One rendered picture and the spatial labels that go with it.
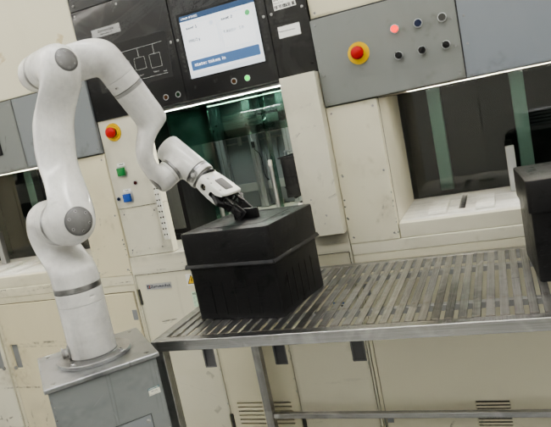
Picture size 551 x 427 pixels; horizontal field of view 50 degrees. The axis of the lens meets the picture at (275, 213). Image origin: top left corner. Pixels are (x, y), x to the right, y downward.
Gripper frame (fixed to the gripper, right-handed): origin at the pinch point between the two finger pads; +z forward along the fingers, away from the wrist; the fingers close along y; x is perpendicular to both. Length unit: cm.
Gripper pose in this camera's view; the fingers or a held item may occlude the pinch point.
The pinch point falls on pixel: (242, 210)
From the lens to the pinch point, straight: 171.3
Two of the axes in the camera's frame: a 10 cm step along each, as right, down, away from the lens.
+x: -4.7, 7.6, 4.5
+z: 7.5, 6.1, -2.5
